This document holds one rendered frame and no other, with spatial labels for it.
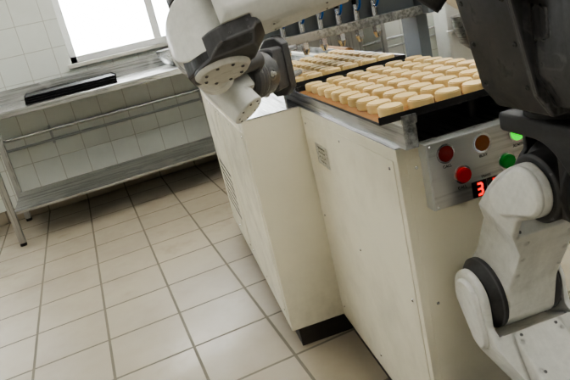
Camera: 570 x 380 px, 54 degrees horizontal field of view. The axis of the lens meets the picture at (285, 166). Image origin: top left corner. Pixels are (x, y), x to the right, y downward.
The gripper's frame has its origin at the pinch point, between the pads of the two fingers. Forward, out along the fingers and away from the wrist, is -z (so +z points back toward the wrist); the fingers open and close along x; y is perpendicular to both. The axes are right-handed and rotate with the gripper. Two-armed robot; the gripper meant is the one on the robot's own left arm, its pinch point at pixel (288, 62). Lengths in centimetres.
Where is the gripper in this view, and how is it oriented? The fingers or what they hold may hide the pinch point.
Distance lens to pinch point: 120.5
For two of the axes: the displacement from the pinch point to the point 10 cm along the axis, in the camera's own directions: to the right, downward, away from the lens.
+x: -2.1, -9.4, -2.8
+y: -8.4, 0.3, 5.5
